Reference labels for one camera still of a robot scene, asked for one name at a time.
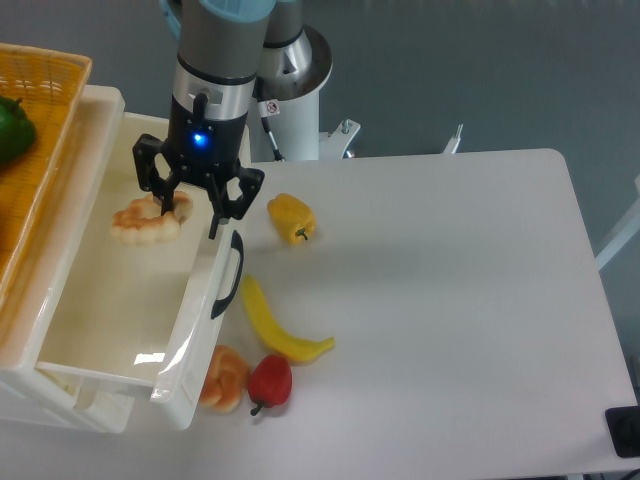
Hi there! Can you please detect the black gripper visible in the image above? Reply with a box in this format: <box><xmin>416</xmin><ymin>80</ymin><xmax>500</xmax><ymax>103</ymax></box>
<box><xmin>132</xmin><ymin>98</ymin><xmax>265</xmax><ymax>238</ymax></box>

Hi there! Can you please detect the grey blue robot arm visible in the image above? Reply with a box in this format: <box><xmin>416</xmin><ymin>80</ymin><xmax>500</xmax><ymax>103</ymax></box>
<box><xmin>132</xmin><ymin>1</ymin><xmax>303</xmax><ymax>237</ymax></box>

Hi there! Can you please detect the open upper white drawer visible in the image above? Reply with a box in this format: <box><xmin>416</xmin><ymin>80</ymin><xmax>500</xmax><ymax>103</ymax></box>
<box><xmin>35</xmin><ymin>110</ymin><xmax>251</xmax><ymax>431</ymax></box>

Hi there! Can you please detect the white drawer cabinet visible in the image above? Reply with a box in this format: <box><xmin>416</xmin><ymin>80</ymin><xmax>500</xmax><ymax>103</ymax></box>
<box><xmin>1</xmin><ymin>85</ymin><xmax>141</xmax><ymax>433</ymax></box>

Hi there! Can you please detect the yellow bell pepper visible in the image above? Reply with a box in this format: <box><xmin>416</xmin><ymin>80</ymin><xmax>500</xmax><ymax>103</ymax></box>
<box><xmin>267</xmin><ymin>193</ymin><xmax>316</xmax><ymax>245</ymax></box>

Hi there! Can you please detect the orange plastic basket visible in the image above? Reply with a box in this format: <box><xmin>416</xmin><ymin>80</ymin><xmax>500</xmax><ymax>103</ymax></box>
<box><xmin>1</xmin><ymin>43</ymin><xmax>92</xmax><ymax>298</ymax></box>

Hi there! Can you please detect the green bell pepper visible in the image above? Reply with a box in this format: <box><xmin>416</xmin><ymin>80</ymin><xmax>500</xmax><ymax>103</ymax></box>
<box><xmin>1</xmin><ymin>97</ymin><xmax>36</xmax><ymax>165</ymax></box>

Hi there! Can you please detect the yellow banana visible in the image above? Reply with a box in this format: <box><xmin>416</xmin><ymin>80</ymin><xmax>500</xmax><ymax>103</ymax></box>
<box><xmin>240</xmin><ymin>275</ymin><xmax>335</xmax><ymax>364</ymax></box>

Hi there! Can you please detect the orange twisted bread roll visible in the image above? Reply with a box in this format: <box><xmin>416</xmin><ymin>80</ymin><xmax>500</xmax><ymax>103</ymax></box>
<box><xmin>199</xmin><ymin>345</ymin><xmax>250</xmax><ymax>413</ymax></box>

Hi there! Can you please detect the red bell pepper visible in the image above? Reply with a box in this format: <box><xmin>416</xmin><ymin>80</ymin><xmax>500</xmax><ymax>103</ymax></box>
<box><xmin>247</xmin><ymin>355</ymin><xmax>293</xmax><ymax>416</ymax></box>

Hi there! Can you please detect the black device at table edge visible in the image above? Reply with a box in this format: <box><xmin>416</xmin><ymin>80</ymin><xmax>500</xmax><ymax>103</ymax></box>
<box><xmin>605</xmin><ymin>406</ymin><xmax>639</xmax><ymax>458</ymax></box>

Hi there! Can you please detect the black drawer handle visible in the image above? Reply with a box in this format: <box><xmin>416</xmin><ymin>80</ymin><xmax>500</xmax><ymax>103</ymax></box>
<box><xmin>211</xmin><ymin>230</ymin><xmax>245</xmax><ymax>319</ymax></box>

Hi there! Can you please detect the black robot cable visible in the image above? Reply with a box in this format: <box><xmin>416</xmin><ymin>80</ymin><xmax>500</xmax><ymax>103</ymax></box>
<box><xmin>255</xmin><ymin>89</ymin><xmax>287</xmax><ymax>163</ymax></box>

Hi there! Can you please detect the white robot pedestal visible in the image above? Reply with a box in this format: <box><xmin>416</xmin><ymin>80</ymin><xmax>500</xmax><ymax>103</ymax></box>
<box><xmin>248</xmin><ymin>25</ymin><xmax>361</xmax><ymax>162</ymax></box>

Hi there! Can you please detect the white frame at right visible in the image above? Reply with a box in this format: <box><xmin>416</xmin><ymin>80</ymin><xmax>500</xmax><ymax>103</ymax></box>
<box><xmin>595</xmin><ymin>177</ymin><xmax>639</xmax><ymax>271</ymax></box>

